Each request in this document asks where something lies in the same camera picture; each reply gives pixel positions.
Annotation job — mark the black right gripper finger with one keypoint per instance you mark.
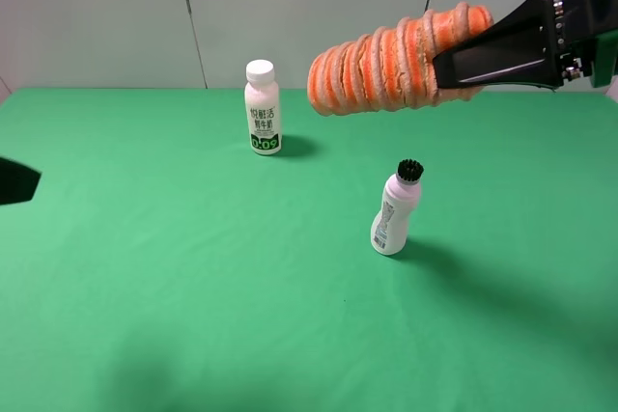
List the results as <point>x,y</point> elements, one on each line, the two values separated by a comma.
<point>520,49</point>

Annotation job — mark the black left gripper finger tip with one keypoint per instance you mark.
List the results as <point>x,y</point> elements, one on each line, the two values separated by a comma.
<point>18,182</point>

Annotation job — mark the white milk bottle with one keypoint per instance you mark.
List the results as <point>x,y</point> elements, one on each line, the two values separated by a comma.
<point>262,105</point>

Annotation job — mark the white bottle with black brush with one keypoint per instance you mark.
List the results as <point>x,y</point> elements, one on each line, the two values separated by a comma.
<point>400,197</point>

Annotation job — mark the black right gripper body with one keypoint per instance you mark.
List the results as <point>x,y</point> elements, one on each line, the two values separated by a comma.
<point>587,39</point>

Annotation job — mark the orange striped bread loaf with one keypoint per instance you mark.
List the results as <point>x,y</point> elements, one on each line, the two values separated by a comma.
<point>392,69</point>

